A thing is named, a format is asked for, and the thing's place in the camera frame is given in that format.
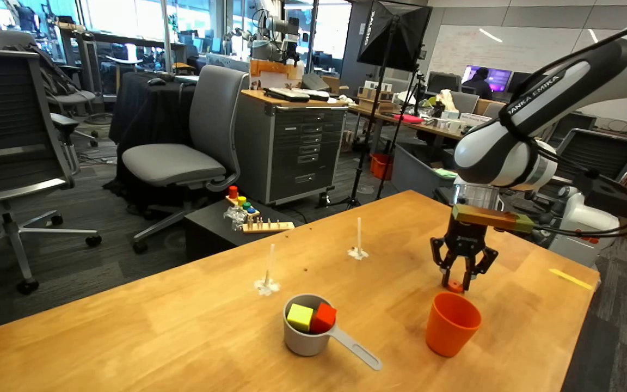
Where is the cluttered wooden desk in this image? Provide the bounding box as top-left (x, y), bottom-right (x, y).
top-left (352, 105), bottom-right (469, 140)

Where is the black mesh office chair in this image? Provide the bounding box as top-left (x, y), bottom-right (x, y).
top-left (0, 49), bottom-right (103, 294)

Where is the yellow tape strip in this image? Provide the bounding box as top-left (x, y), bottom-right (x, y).
top-left (548, 267), bottom-right (595, 292)

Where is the clear peg stand right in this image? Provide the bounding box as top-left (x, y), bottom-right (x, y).
top-left (348, 215), bottom-right (367, 262)

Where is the yellow cube block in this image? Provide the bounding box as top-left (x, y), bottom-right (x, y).
top-left (285, 303), bottom-right (313, 331)

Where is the white ABB robot base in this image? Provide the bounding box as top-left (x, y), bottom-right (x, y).
top-left (560, 184), bottom-right (620, 236)

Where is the clear peg stand left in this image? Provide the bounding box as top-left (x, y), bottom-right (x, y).
top-left (255, 245), bottom-right (279, 295)

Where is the gray drawer cabinet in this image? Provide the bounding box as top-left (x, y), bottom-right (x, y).
top-left (234, 88), bottom-right (347, 205)

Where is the colorful wooden toy set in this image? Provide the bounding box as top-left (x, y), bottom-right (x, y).
top-left (225, 184), bottom-right (294, 232)

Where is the clear peg stand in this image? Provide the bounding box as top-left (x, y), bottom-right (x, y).
top-left (348, 215), bottom-right (367, 262)
top-left (255, 245), bottom-right (279, 295)

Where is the small black side table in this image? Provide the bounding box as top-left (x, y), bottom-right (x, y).
top-left (183, 197), bottom-right (307, 262)

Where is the orange disk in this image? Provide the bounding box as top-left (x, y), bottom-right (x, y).
top-left (449, 280), bottom-right (463, 294)

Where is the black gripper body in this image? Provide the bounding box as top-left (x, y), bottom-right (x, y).
top-left (430, 218), bottom-right (498, 272)

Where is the black softbox light stand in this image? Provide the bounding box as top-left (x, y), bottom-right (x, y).
top-left (347, 0), bottom-right (430, 205)

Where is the purple computer monitor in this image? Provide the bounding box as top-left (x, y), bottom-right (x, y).
top-left (461, 66), bottom-right (511, 97)

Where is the red cube block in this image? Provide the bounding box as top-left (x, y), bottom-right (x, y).
top-left (310, 303), bottom-right (336, 332)

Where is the gray office chair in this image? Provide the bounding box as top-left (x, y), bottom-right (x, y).
top-left (120, 66), bottom-right (245, 252)

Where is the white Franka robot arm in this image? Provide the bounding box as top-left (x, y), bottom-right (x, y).
top-left (430, 26), bottom-right (627, 294)

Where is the gray measuring cup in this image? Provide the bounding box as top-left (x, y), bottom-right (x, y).
top-left (282, 294), bottom-right (384, 369)

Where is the orange plastic cup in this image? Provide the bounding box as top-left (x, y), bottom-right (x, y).
top-left (424, 292), bottom-right (482, 356)

